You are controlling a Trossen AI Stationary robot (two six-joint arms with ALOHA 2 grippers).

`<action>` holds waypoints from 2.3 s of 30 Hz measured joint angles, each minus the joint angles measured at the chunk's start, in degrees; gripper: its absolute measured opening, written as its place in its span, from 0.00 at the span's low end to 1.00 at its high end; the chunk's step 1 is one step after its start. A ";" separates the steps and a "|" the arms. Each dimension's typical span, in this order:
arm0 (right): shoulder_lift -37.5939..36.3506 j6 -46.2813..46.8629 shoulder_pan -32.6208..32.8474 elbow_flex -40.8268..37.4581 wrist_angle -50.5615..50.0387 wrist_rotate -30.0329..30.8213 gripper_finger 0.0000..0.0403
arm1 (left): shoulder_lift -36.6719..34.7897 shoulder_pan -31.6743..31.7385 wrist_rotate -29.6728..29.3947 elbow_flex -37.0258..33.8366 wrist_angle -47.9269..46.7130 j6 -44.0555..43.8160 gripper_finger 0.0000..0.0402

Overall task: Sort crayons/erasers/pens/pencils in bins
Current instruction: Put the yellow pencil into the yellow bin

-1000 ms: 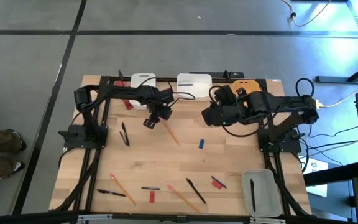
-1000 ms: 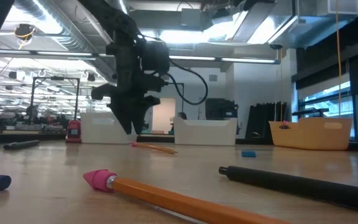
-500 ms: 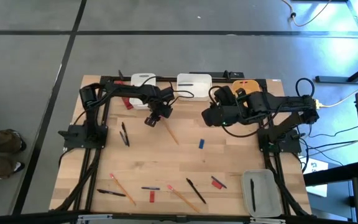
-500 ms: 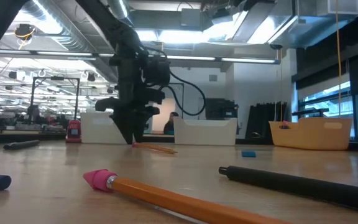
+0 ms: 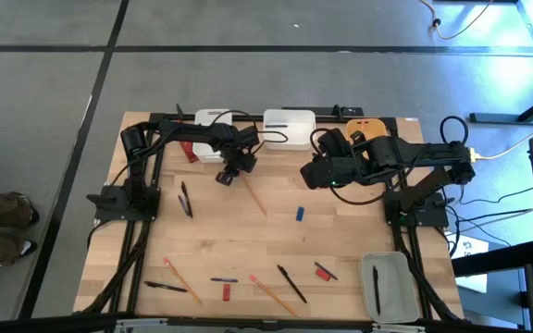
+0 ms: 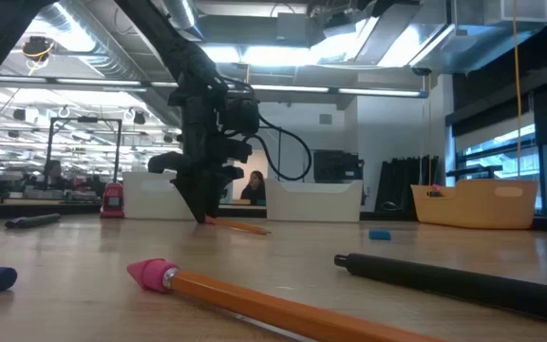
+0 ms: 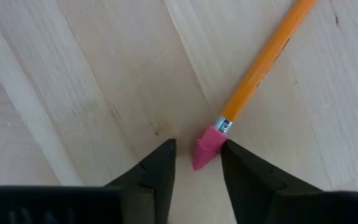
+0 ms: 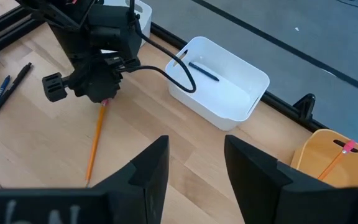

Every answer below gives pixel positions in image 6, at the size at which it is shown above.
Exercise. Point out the black equipment box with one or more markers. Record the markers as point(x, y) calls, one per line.
point(337, 166)

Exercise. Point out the linear ceiling light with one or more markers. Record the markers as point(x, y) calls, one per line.
point(283, 88)

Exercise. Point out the blue eraser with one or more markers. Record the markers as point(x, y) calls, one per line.
point(380, 235)

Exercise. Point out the black pen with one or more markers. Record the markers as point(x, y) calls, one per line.
point(444, 285)

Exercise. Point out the black folded panel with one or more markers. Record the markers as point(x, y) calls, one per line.
point(404, 185)

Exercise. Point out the person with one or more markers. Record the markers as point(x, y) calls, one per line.
point(254, 187)
point(54, 173)

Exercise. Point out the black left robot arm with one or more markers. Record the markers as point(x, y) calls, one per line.
point(178, 52)

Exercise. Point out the dome security camera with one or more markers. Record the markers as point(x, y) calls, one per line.
point(421, 71)

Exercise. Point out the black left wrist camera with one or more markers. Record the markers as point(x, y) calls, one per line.
point(230, 151)

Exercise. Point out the rectangular silver air duct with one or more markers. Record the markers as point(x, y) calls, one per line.
point(425, 38)

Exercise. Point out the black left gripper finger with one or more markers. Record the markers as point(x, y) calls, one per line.
point(213, 197)
point(195, 199)

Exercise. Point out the black metal gantry frame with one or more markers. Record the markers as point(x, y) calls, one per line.
point(279, 161)
point(64, 119)

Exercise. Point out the wooden background desk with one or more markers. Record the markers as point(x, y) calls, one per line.
point(41, 211)

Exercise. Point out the red rectangular case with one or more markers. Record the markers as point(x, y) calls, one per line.
point(112, 202)

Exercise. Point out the yellow plastic bin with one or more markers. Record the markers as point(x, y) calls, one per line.
point(482, 206)

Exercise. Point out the wide white plastic bin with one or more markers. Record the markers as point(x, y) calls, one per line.
point(314, 202)

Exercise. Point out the narrow white plastic bin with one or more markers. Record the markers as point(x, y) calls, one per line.
point(150, 197)

